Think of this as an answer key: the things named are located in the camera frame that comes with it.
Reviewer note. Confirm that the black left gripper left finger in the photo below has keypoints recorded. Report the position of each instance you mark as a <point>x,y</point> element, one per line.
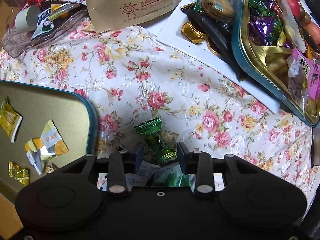
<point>139,155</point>

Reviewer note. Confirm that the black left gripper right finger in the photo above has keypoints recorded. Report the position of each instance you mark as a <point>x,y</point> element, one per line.
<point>184,157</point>

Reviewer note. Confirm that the green foil candy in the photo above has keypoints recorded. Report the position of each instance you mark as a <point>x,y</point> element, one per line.
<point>161,152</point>

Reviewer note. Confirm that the yellow white pastry snack packet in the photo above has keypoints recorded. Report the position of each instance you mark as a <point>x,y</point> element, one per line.
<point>50,144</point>

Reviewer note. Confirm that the yellow green snack packet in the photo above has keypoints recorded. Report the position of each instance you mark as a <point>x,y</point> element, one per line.
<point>10,119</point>

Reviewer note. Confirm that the teal tin lid tray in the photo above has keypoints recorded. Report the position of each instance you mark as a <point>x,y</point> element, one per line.
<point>73,115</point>

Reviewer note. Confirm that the floral tablecloth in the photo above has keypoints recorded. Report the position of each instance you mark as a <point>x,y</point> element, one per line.
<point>131,78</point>

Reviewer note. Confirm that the gold foil candy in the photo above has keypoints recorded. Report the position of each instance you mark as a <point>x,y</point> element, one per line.
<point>22,175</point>

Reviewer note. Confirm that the gold chocolate coin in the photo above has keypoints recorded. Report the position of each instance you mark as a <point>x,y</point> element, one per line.
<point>192,34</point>

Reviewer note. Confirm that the gold teal snack tin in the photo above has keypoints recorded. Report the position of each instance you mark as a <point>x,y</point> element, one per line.
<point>252,59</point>

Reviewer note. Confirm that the pink snack bag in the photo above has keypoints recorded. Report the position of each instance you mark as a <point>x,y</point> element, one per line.
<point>303,77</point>

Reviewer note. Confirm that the purple candy wrapper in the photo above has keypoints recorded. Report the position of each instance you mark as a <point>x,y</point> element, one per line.
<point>260,28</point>

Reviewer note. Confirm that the wrapped round cookie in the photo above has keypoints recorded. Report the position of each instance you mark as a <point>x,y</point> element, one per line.
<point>219,10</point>

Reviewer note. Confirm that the dark blue snack packet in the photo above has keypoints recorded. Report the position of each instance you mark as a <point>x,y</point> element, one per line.
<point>44,25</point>

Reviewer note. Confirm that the clear glass bowl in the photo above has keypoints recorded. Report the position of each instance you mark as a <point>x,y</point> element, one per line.
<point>15,43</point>

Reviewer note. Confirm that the white tape roll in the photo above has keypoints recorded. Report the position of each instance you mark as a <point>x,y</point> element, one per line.
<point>26,19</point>

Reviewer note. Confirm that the red apple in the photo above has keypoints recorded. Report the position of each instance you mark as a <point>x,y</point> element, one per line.
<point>294,6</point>

